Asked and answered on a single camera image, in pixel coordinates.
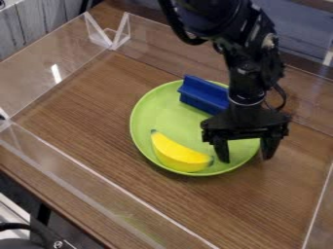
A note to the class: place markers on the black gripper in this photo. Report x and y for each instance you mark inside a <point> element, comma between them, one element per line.
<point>242,122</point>

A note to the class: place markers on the blue plastic block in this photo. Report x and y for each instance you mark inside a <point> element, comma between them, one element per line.
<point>202,94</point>

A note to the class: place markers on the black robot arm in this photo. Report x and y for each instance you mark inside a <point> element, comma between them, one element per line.
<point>241,32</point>

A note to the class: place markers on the green plate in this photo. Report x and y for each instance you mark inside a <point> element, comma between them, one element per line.
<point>159,111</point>

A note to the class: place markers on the yellow toy banana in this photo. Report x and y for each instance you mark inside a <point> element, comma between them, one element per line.
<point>177,156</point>

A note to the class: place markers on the black device with screw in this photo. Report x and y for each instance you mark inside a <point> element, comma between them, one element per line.
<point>47,239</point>

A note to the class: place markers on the clear acrylic corner bracket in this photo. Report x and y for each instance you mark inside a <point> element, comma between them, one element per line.
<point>107,37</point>

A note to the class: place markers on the clear acrylic enclosure wall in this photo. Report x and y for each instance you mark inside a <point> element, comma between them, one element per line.
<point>68,92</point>

